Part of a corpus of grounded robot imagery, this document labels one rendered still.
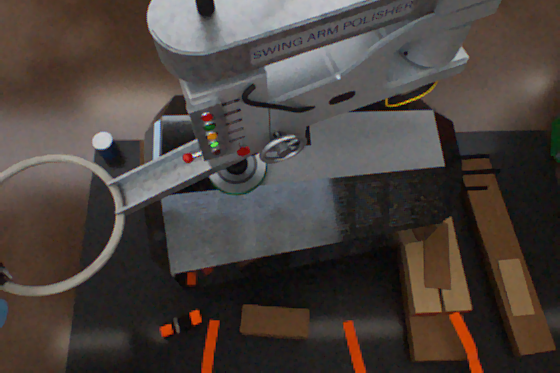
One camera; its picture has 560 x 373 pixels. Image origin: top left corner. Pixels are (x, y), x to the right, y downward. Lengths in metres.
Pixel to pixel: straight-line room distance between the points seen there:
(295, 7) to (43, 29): 2.53
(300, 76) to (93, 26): 2.19
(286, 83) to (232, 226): 0.73
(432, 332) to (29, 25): 2.79
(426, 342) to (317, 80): 1.48
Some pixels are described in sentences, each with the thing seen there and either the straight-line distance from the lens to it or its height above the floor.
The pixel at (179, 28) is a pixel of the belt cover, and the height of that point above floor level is 1.67.
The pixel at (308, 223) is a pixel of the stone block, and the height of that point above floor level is 0.68.
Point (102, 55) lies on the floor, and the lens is 3.35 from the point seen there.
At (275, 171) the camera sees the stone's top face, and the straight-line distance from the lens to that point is 1.96.
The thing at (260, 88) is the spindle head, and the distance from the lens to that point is 1.34.
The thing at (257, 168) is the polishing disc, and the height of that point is 0.83.
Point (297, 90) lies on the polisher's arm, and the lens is 1.46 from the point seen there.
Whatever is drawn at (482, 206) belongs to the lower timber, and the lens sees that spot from 2.84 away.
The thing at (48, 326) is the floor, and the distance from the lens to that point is 2.84.
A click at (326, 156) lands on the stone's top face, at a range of 1.99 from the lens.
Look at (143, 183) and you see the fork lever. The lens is 1.90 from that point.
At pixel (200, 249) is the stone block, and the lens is 2.06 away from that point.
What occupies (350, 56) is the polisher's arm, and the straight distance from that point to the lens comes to 1.47.
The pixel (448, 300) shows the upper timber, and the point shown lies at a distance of 2.54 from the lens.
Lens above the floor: 2.61
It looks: 66 degrees down
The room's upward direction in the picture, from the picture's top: 2 degrees counter-clockwise
